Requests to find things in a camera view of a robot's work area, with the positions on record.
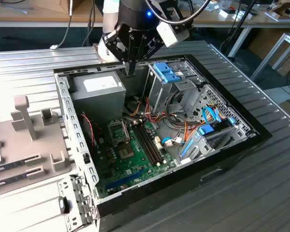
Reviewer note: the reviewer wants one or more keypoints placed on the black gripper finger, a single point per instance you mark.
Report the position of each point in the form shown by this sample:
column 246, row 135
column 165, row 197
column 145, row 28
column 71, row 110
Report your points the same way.
column 114, row 44
column 149, row 47

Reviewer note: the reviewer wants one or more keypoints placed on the CPU socket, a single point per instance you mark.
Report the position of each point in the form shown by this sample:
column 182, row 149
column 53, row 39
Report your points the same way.
column 126, row 152

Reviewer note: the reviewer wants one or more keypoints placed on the blue plastic drive latch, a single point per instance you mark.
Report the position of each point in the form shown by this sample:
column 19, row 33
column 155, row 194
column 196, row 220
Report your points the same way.
column 162, row 68
column 172, row 77

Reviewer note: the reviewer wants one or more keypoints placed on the silver disk bay cage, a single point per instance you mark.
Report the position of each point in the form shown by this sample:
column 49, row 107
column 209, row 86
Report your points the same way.
column 159, row 91

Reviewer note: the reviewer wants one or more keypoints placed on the brown cardboard box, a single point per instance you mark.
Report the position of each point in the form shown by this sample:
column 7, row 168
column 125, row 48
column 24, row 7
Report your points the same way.
column 62, row 6

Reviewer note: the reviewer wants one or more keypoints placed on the grey power supply unit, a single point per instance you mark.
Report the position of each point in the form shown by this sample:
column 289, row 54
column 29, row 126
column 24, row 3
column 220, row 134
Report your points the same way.
column 96, row 108

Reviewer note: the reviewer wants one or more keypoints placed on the long wooden desk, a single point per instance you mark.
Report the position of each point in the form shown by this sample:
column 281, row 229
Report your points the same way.
column 212, row 18

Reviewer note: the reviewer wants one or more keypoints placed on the perforated silver drive cage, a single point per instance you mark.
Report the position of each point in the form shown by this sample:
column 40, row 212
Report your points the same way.
column 215, row 96

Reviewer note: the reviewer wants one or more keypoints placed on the white board connector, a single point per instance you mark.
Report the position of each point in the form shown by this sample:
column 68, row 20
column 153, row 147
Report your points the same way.
column 157, row 139
column 159, row 145

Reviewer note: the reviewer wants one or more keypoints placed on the black stand pole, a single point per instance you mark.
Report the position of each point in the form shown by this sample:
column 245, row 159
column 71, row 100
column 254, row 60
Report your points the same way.
column 240, row 21

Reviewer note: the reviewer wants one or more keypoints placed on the black case fan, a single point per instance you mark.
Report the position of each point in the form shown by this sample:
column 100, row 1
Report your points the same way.
column 87, row 137

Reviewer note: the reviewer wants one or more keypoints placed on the black RAM slot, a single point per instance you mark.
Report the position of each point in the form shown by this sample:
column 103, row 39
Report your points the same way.
column 146, row 145
column 152, row 145

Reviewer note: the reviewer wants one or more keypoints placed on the hard disk in blue carrier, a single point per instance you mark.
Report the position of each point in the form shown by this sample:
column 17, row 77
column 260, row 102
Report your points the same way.
column 205, row 130

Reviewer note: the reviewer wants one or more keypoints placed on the green motherboard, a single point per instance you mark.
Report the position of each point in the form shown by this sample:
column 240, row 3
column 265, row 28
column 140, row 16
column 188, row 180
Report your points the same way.
column 137, row 166

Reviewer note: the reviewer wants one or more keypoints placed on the blue expansion slot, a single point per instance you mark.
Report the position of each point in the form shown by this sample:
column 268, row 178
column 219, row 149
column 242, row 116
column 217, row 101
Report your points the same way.
column 125, row 179

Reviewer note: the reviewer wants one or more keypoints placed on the open cardboard box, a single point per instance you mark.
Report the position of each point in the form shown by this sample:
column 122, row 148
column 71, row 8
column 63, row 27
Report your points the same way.
column 280, row 9

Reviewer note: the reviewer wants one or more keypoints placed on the round coin battery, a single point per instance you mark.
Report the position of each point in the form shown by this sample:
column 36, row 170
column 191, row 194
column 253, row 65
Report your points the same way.
column 124, row 186

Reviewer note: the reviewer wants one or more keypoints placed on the grey parts rack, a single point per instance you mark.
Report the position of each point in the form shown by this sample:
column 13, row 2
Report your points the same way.
column 19, row 149

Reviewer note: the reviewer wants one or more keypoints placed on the black PC case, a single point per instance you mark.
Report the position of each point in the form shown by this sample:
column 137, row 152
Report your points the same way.
column 159, row 191

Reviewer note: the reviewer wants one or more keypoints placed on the dark RAM stick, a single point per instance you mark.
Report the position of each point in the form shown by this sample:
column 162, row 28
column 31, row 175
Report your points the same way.
column 7, row 180
column 7, row 166

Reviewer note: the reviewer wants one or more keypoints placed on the black blue case latch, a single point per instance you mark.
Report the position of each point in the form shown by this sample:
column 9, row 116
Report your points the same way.
column 62, row 205

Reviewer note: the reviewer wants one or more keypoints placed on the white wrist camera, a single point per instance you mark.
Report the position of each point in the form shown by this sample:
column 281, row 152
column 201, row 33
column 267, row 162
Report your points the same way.
column 169, row 33

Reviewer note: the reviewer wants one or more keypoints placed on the blue carrier rail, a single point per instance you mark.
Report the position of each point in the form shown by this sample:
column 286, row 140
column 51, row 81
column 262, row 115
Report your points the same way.
column 187, row 149

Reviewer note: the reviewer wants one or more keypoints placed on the aluminium profile frame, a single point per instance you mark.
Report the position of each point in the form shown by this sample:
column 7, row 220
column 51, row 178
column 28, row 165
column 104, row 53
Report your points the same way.
column 268, row 56

